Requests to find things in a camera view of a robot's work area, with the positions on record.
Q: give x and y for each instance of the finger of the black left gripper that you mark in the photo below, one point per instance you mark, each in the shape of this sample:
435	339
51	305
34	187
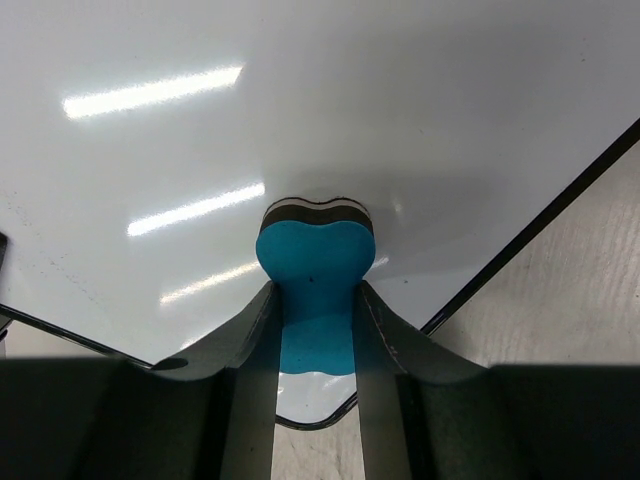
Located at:
3	319

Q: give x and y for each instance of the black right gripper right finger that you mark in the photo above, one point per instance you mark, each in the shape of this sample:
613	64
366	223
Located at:
428	413

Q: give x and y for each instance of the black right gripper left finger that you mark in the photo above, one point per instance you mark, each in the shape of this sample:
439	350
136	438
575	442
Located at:
207	412

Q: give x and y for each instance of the white whiteboard black frame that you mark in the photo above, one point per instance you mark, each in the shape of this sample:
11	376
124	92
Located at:
142	142

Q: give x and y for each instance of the blue whiteboard eraser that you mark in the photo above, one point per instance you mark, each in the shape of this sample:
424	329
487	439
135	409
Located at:
317	253

